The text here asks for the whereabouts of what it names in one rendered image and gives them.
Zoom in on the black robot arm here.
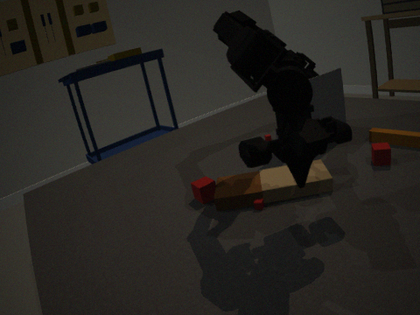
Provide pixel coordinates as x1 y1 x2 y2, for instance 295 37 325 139
213 10 337 159

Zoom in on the orange long flat board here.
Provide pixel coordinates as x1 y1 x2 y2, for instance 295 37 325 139
369 128 420 149

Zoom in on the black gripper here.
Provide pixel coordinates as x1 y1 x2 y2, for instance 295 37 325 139
239 108 353 188

